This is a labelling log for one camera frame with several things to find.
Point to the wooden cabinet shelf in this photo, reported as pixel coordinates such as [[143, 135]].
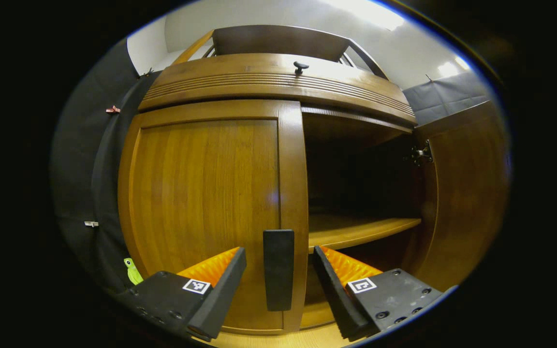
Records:
[[351, 231]]

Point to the metal door hinge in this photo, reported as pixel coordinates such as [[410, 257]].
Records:
[[422, 154]]

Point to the small ceiling light panel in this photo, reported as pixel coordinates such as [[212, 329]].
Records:
[[452, 66]]

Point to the silver clip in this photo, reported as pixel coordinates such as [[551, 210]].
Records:
[[91, 224]]

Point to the wooden double-door shoe cabinet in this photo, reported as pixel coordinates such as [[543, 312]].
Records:
[[278, 41]]

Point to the black backdrop cloth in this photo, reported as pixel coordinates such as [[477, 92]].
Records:
[[85, 169], [443, 96]]

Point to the wooden cabinet door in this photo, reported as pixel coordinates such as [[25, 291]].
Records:
[[201, 193], [467, 193]]

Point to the wooden cabinet drawer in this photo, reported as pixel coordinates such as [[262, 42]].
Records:
[[240, 77]]

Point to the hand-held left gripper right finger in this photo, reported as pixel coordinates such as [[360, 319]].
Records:
[[334, 295]]

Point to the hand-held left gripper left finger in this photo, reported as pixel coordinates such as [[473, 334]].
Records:
[[223, 295]]

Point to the black clip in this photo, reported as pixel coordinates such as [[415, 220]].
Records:
[[146, 73]]

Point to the red clip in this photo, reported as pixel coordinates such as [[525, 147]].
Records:
[[112, 109]]

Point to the black drawer knob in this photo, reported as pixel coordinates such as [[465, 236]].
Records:
[[300, 67]]

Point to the green toy frog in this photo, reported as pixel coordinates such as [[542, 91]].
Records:
[[132, 273]]

